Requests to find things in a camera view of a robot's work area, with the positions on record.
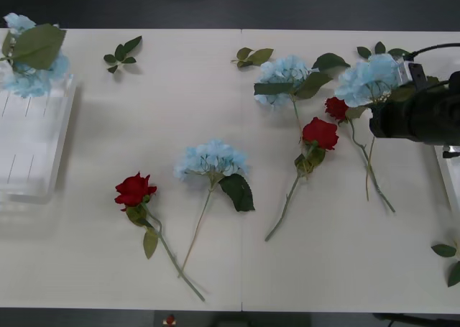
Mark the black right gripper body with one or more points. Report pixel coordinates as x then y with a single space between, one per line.
393 120

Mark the small green leaf twig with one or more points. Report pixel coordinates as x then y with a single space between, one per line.
363 51

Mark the small red white object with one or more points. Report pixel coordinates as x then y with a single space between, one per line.
169 320

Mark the small red rose with stem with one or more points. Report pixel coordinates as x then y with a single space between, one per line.
336 108

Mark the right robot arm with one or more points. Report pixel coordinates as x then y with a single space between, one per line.
440 116

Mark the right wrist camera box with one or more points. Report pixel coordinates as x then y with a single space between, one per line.
411 73

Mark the dark green leaf twig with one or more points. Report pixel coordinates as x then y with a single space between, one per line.
121 53

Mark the pale blue flower with leaves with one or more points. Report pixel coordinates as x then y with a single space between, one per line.
212 160
284 75
363 79
36 46

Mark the olive green leaf twig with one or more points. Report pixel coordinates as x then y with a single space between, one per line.
259 56

